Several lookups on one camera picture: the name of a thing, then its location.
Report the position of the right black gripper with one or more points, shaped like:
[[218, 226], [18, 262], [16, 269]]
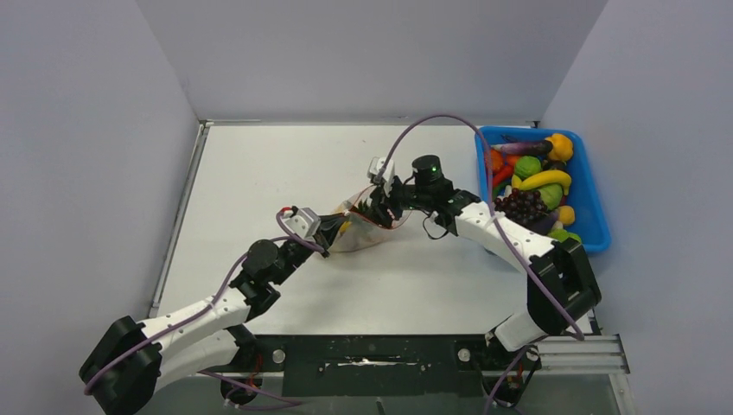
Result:
[[384, 202]]

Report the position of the toy yellow banana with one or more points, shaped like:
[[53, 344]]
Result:
[[543, 178]]

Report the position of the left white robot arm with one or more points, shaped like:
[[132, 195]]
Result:
[[135, 359]]

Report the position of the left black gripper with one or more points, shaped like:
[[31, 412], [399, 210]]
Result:
[[328, 228]]

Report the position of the toy red chili pepper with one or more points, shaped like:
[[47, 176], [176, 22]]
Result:
[[501, 175]]

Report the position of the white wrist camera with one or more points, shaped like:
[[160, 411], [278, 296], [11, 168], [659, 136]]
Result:
[[381, 172], [301, 222]]

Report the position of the blue plastic bin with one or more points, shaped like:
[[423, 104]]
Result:
[[590, 224]]

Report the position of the toy small yellow fruit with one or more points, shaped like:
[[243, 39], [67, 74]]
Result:
[[566, 215]]

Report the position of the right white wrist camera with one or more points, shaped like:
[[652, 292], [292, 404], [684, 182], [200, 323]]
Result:
[[381, 172]]

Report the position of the toy pineapple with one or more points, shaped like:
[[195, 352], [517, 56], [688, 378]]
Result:
[[364, 208]]

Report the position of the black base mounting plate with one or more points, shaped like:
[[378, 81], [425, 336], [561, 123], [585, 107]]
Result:
[[320, 366]]

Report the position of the toy orange bell pepper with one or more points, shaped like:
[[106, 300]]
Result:
[[562, 148]]

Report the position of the clear zip top bag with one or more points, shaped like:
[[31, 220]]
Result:
[[363, 233]]

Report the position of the toy yellow mango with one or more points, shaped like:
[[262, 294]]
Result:
[[344, 227]]

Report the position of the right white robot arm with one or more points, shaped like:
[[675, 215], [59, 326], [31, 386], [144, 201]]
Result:
[[561, 286]]

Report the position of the toy green custard apple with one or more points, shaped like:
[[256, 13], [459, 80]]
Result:
[[527, 166]]

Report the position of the toy green lime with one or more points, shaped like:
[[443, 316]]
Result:
[[561, 235]]

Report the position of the toy light green cabbage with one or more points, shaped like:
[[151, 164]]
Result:
[[551, 195]]

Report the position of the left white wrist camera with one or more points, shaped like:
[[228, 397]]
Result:
[[301, 222]]

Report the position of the toy purple eggplant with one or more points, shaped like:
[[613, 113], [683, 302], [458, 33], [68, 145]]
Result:
[[527, 148]]

